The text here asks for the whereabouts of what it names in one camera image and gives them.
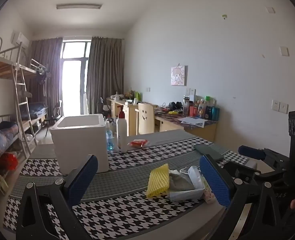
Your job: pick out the brown curtain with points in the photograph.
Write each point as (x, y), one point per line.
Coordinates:
(105, 70)
(47, 67)

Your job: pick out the teal can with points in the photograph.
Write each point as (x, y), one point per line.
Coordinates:
(215, 114)

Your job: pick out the cartoon wall picture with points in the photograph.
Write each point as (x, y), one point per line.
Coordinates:
(178, 75)

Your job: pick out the printed papers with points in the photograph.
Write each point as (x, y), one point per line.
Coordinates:
(193, 121)

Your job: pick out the white foam box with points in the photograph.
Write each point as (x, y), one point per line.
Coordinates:
(80, 142)

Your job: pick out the black folding chair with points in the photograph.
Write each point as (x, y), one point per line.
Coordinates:
(53, 117)

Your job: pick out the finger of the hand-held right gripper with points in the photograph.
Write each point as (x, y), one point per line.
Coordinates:
(240, 170)
(250, 151)

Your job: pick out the red snack packet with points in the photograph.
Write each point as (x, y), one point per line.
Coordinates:
(138, 143)

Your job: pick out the pale patterned wrapper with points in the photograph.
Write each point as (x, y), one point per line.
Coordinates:
(209, 193)

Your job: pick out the houndstooth tablecloth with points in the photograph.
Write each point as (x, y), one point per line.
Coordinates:
(127, 170)

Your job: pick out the double wall socket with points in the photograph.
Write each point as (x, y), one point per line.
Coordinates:
(190, 91)

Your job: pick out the red bag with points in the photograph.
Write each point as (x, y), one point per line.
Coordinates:
(8, 161)

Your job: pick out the blue spray bottle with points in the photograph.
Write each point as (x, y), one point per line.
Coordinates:
(110, 140)

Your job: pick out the yellow foam net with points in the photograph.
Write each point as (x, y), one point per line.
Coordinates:
(158, 180)

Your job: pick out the white pump bottle red cap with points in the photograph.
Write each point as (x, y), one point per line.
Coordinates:
(122, 135)

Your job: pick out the wooden chair smiley face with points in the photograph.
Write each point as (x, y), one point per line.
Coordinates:
(146, 117)

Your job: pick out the dark blue can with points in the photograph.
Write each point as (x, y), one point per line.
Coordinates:
(208, 112)

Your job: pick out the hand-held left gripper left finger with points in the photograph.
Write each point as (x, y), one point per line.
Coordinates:
(83, 177)

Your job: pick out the small yellow object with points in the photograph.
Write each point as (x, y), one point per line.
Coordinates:
(173, 113)

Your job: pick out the white wall socket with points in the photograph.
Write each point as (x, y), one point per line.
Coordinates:
(283, 108)
(275, 105)

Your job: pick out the glass balcony door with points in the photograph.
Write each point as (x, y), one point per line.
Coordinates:
(72, 80)

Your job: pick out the black trolley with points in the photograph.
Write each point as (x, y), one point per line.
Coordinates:
(105, 108)

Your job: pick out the clear bottle black lid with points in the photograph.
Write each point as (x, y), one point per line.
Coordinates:
(186, 106)

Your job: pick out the metal bed ladder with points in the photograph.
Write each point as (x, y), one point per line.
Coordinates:
(21, 97)

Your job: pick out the white tissue paper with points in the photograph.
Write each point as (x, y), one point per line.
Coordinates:
(185, 195)

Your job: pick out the grey fluffy cloth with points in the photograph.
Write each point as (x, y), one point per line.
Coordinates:
(178, 181)

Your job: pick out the green capped bottle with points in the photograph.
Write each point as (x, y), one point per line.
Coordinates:
(207, 101)

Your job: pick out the white wall plate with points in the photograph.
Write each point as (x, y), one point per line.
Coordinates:
(284, 51)

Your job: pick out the wooden desk patterned top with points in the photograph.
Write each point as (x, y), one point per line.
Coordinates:
(200, 131)

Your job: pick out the red box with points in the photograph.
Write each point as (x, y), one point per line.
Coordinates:
(193, 111)

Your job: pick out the dark smartphone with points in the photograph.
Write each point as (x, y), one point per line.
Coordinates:
(208, 152)

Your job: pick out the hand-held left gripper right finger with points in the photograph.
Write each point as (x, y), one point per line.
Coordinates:
(215, 177)

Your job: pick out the ceiling lamp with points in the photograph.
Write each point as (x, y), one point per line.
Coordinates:
(78, 6)

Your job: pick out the dark blue bedding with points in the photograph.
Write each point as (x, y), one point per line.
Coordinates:
(38, 110)

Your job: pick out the green bag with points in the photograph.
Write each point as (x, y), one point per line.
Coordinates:
(136, 95)

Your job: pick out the white air conditioner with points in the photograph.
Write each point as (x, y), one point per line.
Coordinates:
(20, 39)

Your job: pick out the black headphones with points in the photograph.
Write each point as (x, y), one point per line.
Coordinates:
(175, 106)

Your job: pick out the metal bunk bed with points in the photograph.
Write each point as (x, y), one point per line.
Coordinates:
(0, 63)

